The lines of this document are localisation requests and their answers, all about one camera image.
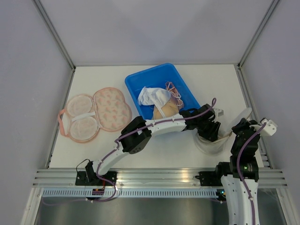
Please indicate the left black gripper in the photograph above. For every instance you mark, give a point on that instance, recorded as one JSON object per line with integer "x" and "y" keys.
{"x": 212, "y": 135}

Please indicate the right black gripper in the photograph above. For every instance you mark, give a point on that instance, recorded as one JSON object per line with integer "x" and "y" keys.
{"x": 243, "y": 123}

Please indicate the white mesh laundry bag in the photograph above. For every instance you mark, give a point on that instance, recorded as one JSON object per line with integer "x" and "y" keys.
{"x": 215, "y": 142}

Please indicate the white satin bra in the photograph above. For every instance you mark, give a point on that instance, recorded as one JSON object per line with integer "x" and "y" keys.
{"x": 153, "y": 96}

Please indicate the floral mesh laundry bag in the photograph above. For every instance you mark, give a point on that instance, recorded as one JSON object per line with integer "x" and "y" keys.
{"x": 84, "y": 115}

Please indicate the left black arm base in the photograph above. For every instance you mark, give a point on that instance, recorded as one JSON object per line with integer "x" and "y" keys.
{"x": 109, "y": 179}

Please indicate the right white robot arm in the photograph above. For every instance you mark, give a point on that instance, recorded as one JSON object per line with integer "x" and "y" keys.
{"x": 239, "y": 177}

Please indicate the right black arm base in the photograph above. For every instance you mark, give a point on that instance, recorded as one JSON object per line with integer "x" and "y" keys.
{"x": 209, "y": 179}

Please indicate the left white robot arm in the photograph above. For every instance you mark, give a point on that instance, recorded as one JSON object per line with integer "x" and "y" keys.
{"x": 135, "y": 136}

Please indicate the beige bra in bin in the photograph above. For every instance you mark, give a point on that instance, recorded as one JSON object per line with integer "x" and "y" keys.
{"x": 172, "y": 106}

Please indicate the blue plastic bin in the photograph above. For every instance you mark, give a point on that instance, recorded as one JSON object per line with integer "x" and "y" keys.
{"x": 154, "y": 87}

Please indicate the aluminium mounting rail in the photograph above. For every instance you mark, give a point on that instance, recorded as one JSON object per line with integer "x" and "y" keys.
{"x": 149, "y": 178}

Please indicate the white slotted cable duct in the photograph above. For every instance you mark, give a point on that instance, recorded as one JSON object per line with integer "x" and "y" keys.
{"x": 134, "y": 192}

